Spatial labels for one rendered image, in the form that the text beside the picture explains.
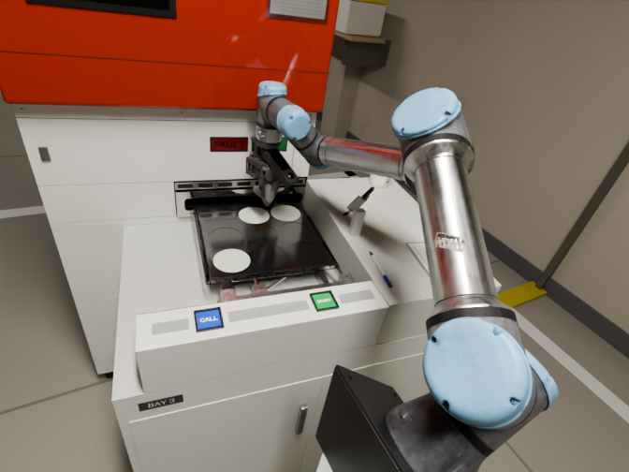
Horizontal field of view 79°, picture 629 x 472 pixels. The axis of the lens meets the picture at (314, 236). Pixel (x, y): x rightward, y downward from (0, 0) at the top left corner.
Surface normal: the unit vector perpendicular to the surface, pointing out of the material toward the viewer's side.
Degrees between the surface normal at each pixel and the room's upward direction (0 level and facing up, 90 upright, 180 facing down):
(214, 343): 90
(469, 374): 50
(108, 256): 90
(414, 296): 0
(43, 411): 0
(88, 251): 90
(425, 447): 29
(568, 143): 90
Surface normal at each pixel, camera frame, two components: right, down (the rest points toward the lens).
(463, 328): -0.51, -0.31
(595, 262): -0.88, 0.17
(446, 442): -0.11, -0.42
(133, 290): 0.14, -0.80
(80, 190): 0.33, 0.58
